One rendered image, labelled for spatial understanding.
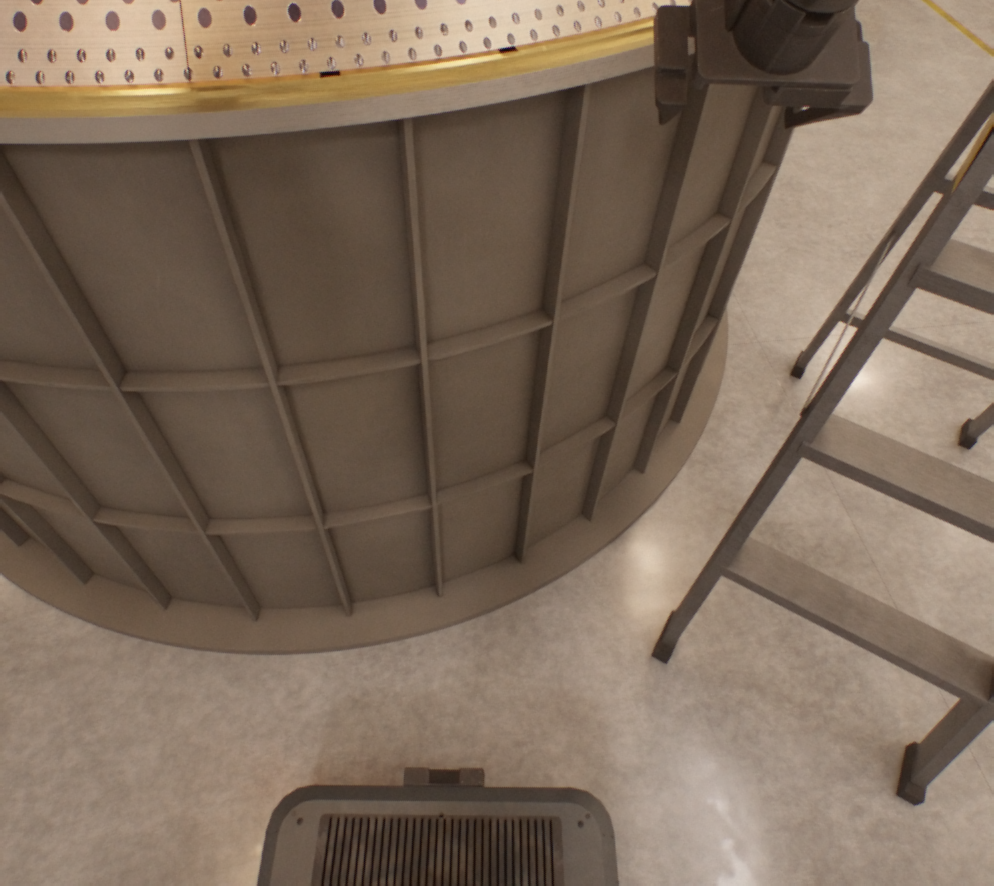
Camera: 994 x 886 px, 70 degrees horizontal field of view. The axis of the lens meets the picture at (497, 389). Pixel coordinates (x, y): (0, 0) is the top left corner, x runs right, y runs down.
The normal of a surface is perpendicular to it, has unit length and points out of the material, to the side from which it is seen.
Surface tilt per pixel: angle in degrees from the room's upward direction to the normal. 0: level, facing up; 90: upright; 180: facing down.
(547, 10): 43
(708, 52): 30
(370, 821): 0
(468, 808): 0
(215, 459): 90
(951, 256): 0
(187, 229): 90
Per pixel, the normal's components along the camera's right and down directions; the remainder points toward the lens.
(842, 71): 0.03, -0.17
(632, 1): 0.39, -0.01
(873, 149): 0.04, -0.64
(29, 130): 0.05, 0.77
